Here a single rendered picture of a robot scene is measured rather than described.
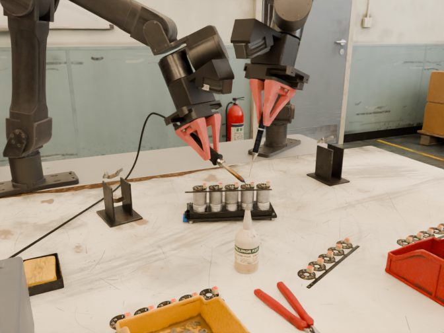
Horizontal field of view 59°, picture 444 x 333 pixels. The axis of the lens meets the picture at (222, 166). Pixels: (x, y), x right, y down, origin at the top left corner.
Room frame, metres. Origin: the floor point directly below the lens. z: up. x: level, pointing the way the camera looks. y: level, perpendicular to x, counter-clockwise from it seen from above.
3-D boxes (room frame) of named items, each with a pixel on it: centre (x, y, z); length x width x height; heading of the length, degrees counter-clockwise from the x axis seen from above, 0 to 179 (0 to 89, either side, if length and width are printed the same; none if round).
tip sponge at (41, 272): (0.46, 0.25, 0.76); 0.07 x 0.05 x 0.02; 27
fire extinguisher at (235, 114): (3.45, -0.12, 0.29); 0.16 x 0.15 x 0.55; 114
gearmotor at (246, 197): (0.65, -0.04, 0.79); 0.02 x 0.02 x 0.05
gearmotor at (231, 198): (0.65, -0.02, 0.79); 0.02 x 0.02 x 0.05
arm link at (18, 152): (0.81, 0.41, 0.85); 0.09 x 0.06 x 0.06; 173
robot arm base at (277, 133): (1.13, -0.16, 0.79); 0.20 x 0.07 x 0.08; 142
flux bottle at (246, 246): (0.49, -0.03, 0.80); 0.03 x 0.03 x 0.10
